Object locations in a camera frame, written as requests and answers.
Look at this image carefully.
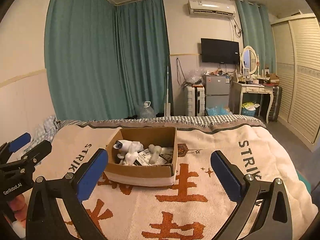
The blue checked quilt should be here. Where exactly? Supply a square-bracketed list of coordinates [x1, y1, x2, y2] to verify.
[32, 115, 60, 153]

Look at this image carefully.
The white dressing table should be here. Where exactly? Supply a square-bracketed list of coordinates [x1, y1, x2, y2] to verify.
[231, 80, 274, 124]

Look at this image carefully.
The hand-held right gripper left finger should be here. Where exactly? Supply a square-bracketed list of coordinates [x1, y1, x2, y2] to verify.
[26, 148, 109, 240]

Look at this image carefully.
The air conditioner cable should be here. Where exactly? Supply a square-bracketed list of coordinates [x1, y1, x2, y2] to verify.
[231, 17, 243, 38]

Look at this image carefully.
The cream printed blanket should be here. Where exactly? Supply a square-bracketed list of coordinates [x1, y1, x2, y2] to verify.
[32, 124, 319, 240]

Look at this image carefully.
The brown cardboard box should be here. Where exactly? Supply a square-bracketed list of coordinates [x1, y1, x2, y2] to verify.
[104, 126, 178, 187]

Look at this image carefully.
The white air conditioner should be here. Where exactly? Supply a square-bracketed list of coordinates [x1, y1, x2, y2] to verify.
[188, 0, 237, 18]

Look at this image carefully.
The black wall cable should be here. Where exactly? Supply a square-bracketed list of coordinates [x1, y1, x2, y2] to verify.
[176, 57, 190, 88]

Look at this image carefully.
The basket under dressing table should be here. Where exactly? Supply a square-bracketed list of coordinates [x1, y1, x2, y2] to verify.
[240, 102, 260, 117]

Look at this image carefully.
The cream louvred wardrobe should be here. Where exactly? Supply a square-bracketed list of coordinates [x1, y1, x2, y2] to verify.
[271, 12, 320, 144]

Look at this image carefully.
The green curtain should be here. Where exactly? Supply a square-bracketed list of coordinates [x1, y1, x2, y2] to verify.
[44, 0, 130, 122]
[235, 0, 277, 74]
[114, 0, 173, 119]

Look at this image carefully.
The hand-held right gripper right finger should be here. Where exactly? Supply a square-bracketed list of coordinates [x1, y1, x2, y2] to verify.
[210, 150, 293, 240]

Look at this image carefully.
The blue plastic bag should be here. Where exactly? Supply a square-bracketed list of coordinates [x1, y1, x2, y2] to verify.
[205, 105, 232, 116]

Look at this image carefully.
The black wall television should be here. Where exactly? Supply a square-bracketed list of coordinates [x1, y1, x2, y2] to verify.
[201, 38, 240, 64]

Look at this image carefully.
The clear plastic bag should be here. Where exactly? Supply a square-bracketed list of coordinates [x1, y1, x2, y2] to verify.
[187, 68, 205, 84]

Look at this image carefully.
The clear water jug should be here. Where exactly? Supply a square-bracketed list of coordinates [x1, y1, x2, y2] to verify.
[139, 101, 156, 118]

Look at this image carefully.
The white mop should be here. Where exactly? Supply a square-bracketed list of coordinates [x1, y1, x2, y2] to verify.
[164, 56, 173, 117]

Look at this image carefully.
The dark suitcase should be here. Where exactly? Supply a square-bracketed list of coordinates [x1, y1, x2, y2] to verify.
[262, 85, 283, 122]

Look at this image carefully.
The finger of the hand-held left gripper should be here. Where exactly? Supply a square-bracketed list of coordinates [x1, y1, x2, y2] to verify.
[0, 132, 32, 155]
[15, 140, 52, 173]

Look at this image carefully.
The grey checked bed sheet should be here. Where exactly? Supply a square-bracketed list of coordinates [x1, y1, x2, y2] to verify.
[59, 114, 267, 130]

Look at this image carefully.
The white suitcase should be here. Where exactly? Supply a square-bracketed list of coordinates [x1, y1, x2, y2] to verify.
[184, 85, 206, 117]

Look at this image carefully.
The person's left hand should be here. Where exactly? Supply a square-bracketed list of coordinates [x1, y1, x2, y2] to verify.
[7, 194, 27, 222]

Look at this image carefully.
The white sock blue trim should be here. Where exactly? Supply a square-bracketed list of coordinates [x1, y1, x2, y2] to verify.
[113, 140, 143, 153]

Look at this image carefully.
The white oval vanity mirror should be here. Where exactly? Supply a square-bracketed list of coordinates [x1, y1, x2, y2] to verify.
[239, 45, 259, 77]

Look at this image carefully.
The grey small fridge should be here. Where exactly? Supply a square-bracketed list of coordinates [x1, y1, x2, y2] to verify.
[202, 74, 231, 117]

